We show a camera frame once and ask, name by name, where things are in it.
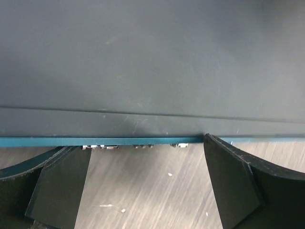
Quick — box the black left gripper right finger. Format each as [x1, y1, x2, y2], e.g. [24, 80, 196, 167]
[203, 134, 305, 229]

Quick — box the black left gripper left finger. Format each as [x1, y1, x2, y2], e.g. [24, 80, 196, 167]
[0, 146, 92, 229]

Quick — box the dark network switch box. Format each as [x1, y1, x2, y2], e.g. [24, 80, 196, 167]
[0, 0, 305, 147]

